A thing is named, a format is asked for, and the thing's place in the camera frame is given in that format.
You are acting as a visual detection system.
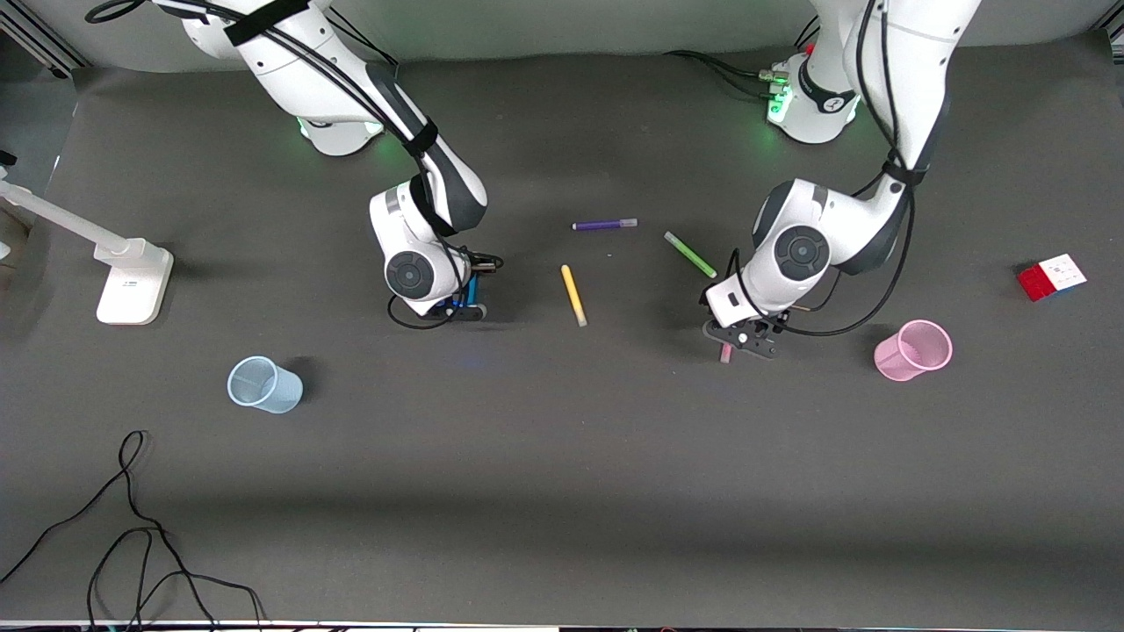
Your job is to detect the green marker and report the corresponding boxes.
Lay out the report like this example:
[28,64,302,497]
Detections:
[663,231,719,280]

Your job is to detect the yellow marker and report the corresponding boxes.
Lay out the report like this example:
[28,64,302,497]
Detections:
[560,263,588,328]

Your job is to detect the pink mesh cup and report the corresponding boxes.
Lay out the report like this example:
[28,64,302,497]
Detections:
[873,320,955,383]

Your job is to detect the dark grey table mat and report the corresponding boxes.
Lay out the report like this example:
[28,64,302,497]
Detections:
[0,31,1124,628]

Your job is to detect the blue mesh cup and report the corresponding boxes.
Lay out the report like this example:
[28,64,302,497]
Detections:
[227,355,305,415]

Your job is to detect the colourful puzzle cube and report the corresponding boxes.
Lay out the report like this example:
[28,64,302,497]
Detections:
[1018,254,1088,303]

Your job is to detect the white stand base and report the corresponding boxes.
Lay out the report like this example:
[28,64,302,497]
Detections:
[0,180,176,327]

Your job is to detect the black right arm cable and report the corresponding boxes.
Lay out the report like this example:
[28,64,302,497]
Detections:
[85,0,504,332]

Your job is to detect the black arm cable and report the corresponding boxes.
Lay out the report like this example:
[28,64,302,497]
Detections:
[85,0,504,332]
[733,0,920,340]

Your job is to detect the black right base cables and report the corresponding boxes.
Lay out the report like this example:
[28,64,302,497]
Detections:
[329,9,401,68]

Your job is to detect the black base cables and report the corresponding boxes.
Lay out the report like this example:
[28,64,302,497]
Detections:
[329,9,401,68]
[663,18,824,103]

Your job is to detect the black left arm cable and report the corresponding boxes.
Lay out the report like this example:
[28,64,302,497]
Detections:
[733,0,920,340]

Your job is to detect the black left base cables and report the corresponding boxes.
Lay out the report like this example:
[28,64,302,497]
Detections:
[663,18,824,103]

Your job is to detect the loose black cable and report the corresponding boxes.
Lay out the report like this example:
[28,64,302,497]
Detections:
[0,430,266,632]

